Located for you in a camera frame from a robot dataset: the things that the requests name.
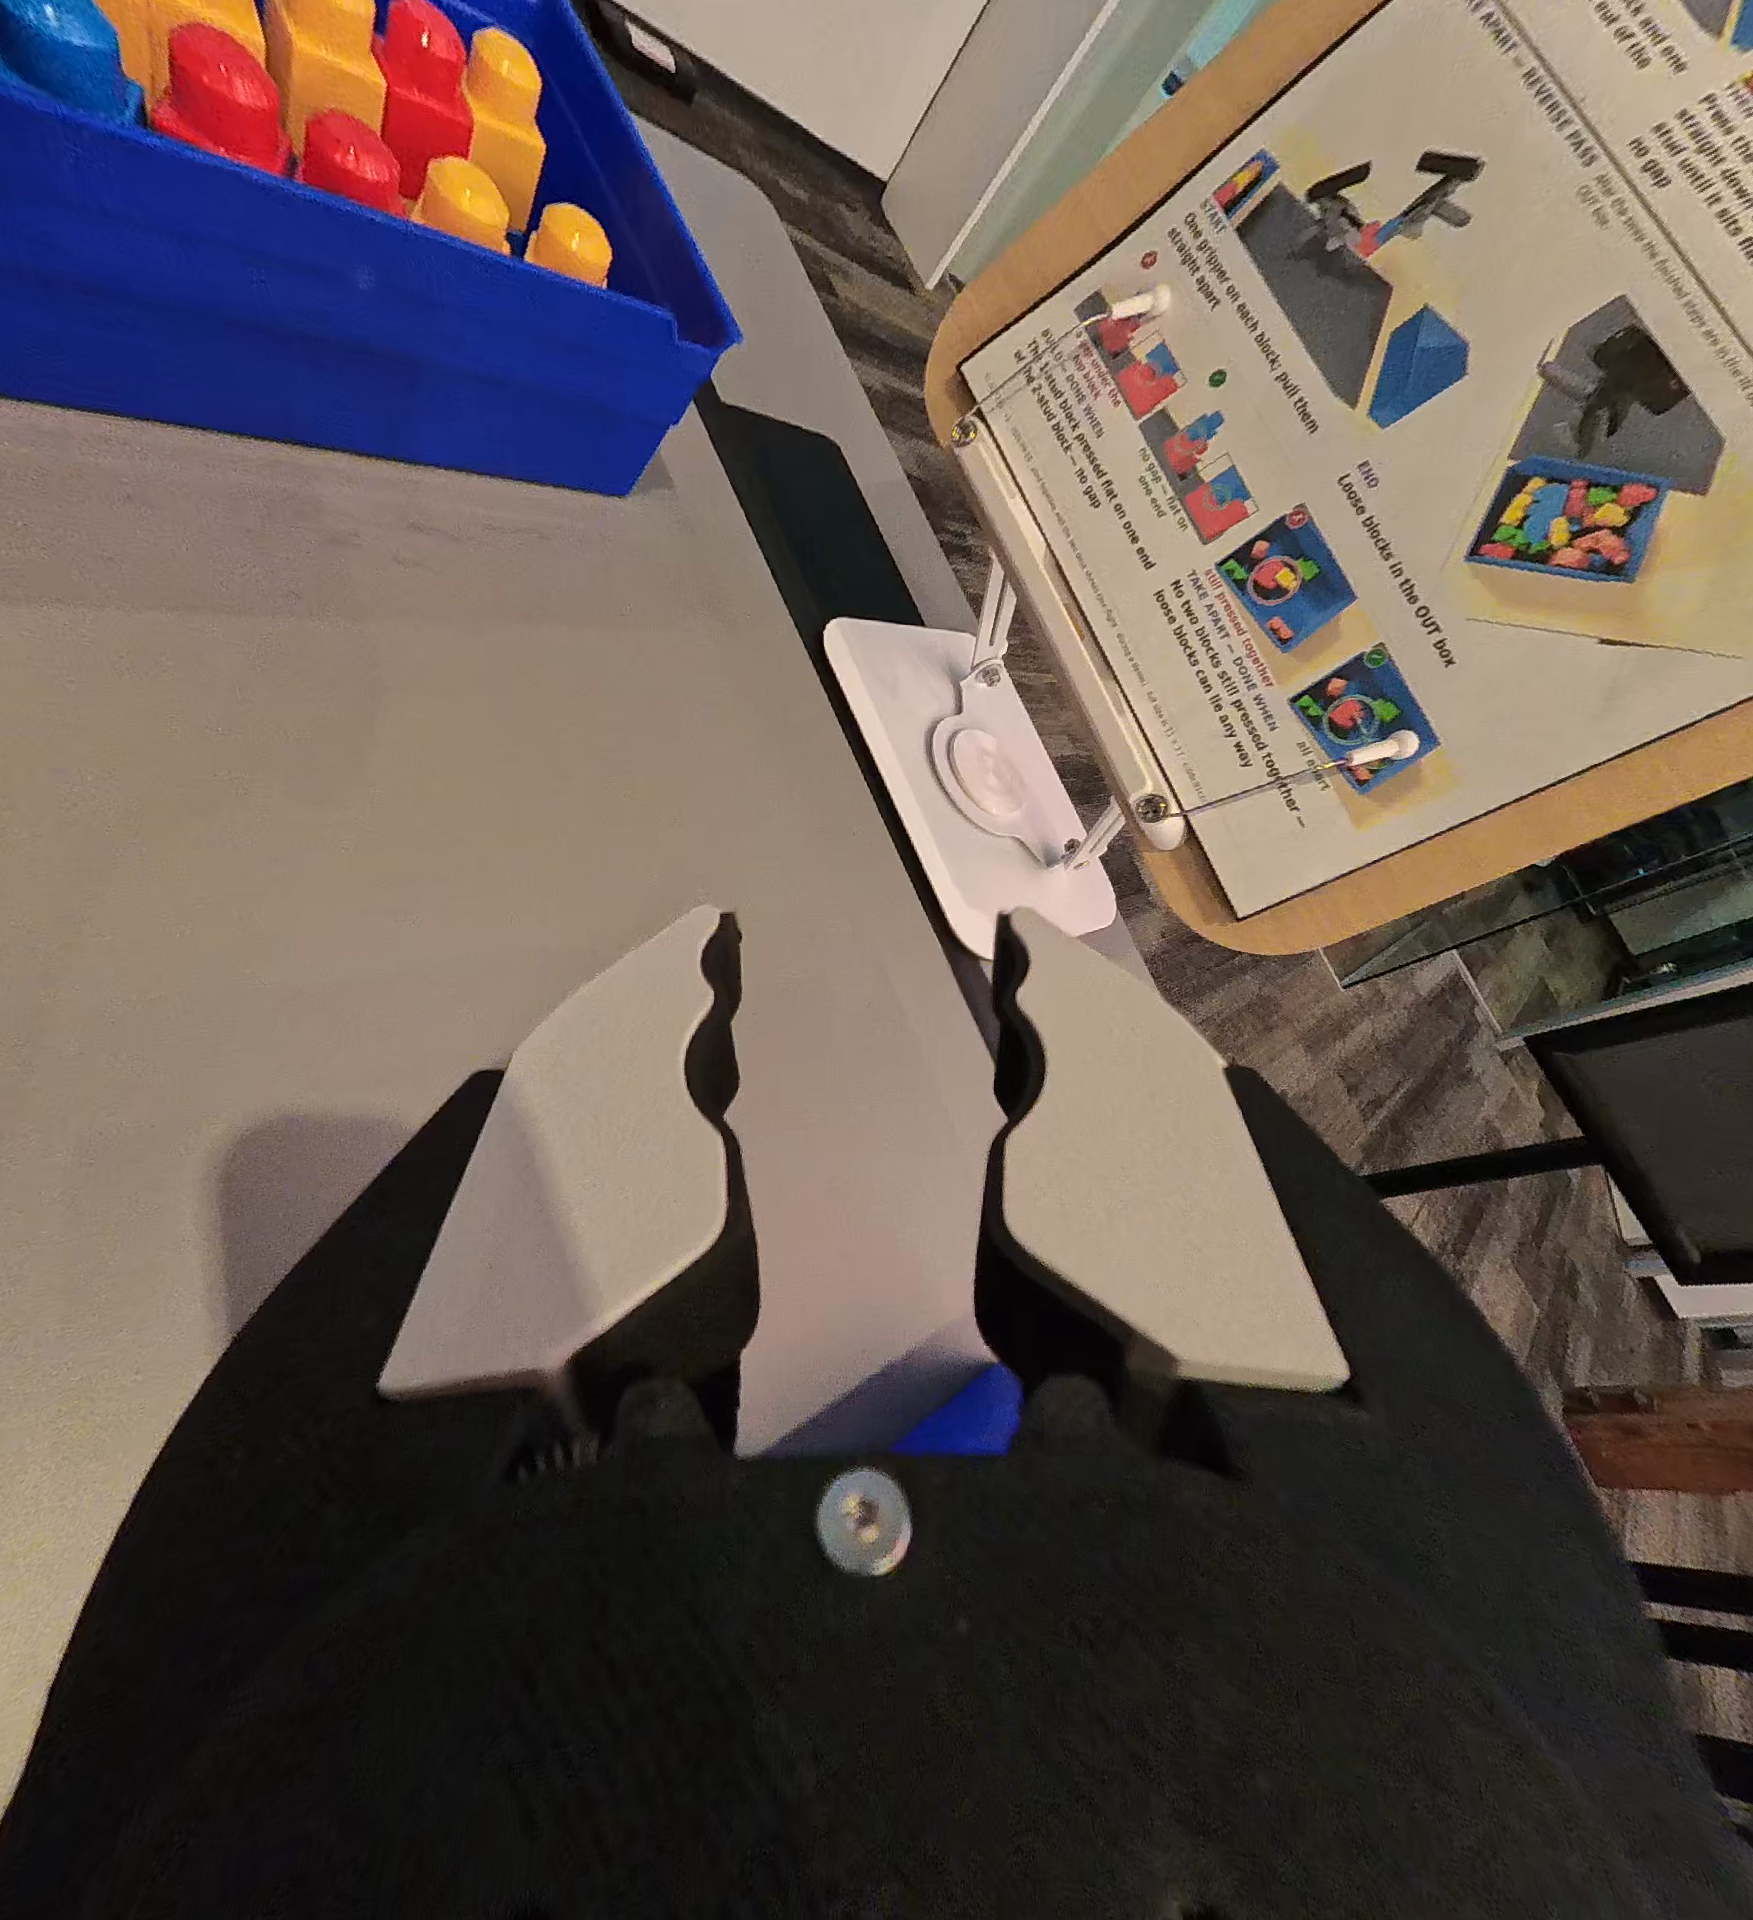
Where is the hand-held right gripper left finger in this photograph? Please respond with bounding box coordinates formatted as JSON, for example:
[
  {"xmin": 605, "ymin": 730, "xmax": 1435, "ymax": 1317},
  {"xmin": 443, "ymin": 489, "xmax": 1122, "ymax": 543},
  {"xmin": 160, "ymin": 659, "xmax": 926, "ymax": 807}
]
[{"xmin": 377, "ymin": 908, "xmax": 760, "ymax": 1405}]

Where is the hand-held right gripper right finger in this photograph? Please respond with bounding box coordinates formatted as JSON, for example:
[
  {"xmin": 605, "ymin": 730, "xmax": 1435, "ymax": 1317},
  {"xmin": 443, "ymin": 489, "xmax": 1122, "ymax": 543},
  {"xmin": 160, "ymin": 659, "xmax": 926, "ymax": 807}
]
[{"xmin": 972, "ymin": 908, "xmax": 1350, "ymax": 1389}]

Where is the blue plastic bin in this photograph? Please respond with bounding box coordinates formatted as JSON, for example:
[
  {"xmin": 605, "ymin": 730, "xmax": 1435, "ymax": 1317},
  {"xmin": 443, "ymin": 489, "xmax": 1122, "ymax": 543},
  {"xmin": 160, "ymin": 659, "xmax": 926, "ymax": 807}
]
[{"xmin": 892, "ymin": 1366, "xmax": 1029, "ymax": 1461}]

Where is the plain blue object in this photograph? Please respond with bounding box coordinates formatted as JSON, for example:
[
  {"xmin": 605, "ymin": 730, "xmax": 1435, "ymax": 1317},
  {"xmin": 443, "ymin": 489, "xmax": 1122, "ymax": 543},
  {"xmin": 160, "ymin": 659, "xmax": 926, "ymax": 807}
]
[{"xmin": 0, "ymin": 0, "xmax": 742, "ymax": 501}]

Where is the pile of toy blocks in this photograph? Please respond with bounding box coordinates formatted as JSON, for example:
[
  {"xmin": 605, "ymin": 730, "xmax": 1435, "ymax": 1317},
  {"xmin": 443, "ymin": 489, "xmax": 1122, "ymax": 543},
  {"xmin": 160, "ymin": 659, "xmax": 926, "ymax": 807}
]
[{"xmin": 0, "ymin": 0, "xmax": 616, "ymax": 290}]

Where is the white stand base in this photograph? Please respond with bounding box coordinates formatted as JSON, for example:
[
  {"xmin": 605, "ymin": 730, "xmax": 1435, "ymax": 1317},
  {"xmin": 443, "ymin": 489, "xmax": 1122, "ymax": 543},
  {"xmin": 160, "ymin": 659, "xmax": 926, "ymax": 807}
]
[{"xmin": 823, "ymin": 564, "xmax": 1117, "ymax": 963}]

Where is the black framed panel on pole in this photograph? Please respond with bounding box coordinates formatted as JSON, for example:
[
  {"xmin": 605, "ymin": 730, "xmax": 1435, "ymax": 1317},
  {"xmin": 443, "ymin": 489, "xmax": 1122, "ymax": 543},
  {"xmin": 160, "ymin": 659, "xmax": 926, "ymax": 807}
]
[{"xmin": 1507, "ymin": 960, "xmax": 1753, "ymax": 1294}]

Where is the black mat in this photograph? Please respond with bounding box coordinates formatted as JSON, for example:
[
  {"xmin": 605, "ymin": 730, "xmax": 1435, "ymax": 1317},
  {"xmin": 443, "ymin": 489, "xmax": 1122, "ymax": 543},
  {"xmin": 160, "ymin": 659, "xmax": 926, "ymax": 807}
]
[{"xmin": 697, "ymin": 394, "xmax": 925, "ymax": 632}]

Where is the small black floor device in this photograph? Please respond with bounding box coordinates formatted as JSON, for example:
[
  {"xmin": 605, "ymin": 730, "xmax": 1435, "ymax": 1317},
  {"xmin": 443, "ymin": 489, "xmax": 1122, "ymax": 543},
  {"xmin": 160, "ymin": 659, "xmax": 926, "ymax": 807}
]
[{"xmin": 592, "ymin": 0, "xmax": 703, "ymax": 106}]

